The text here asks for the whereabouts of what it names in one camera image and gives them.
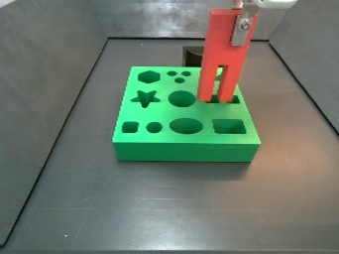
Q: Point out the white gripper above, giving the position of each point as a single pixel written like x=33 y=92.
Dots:
x=244 y=19

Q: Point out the red double-square peg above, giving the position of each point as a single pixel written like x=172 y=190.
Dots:
x=222 y=54

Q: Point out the green shape-sorter block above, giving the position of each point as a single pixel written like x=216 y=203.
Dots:
x=164 y=125

